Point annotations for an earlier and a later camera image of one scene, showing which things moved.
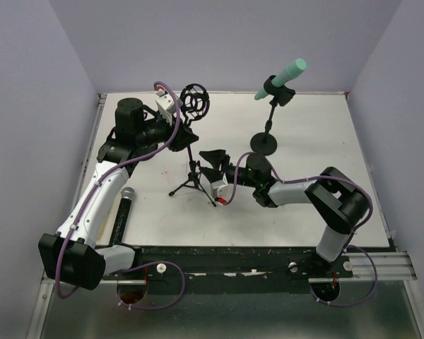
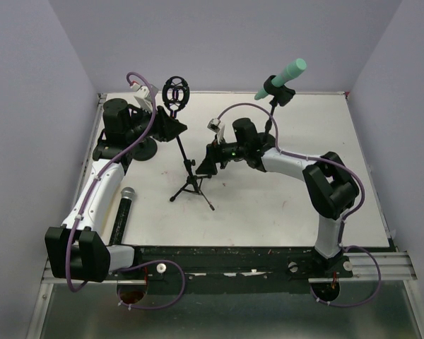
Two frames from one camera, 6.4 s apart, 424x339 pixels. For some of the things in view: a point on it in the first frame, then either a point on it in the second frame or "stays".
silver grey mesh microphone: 127,194 stays
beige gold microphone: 107,227 stays
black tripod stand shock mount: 194,101 -> 175,93
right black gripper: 215,157 -> 214,155
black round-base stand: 262,143 stays
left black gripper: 184,137 -> 166,127
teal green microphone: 292,70 stays
